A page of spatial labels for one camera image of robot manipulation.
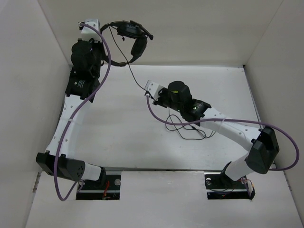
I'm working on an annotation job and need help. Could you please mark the black headphones with cable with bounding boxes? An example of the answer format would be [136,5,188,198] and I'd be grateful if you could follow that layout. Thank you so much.
[99,20,216,141]

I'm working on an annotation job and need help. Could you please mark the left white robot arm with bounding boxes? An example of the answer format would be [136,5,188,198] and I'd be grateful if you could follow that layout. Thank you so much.
[36,39,105,181]

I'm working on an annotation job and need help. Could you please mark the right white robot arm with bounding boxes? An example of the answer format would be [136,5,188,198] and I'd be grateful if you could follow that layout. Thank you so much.
[145,80,279,187]

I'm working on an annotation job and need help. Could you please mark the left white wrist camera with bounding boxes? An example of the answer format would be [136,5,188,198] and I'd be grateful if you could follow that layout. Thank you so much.
[78,19,102,43]

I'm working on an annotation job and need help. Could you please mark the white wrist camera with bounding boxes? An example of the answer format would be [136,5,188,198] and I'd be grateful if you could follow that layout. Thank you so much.
[144,80,164,101]
[78,19,102,43]

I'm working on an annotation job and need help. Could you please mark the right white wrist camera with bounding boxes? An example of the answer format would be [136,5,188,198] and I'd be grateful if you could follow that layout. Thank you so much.
[144,80,164,101]

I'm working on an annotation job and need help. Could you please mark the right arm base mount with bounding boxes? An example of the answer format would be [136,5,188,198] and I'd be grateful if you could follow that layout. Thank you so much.
[204,172,256,200]

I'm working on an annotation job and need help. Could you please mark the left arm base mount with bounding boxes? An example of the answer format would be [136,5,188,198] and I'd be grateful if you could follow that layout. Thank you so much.
[76,170,122,200]

